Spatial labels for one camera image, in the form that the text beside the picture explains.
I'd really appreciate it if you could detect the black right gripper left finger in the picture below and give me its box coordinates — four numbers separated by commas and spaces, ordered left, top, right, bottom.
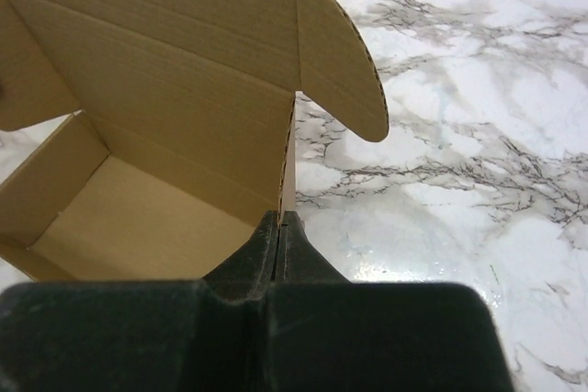
1, 212, 278, 391

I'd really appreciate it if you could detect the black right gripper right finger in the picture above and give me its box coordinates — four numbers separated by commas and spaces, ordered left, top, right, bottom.
264, 212, 510, 391

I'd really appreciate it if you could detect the brown cardboard box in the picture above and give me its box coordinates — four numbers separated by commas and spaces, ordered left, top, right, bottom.
1, 0, 389, 281

